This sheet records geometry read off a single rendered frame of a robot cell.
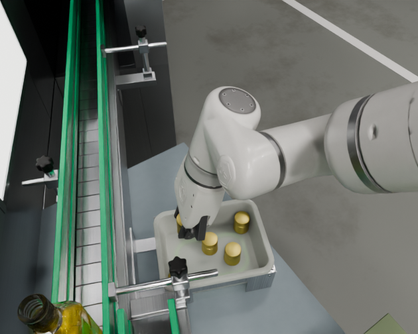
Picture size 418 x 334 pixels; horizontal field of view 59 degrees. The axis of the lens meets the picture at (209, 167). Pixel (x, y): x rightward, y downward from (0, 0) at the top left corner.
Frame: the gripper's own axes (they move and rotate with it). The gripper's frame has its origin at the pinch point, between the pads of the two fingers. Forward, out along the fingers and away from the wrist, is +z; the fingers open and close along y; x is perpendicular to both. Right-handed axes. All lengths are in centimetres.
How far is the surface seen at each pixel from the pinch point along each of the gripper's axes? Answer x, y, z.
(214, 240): 8.5, -0.8, 9.7
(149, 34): 3, -72, 7
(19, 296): -28.7, 2.9, 19.4
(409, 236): 124, -23, 63
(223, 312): 9.2, 12.2, 15.9
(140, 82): -2, -50, 9
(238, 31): 95, -202, 74
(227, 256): 10.6, 3.0, 10.0
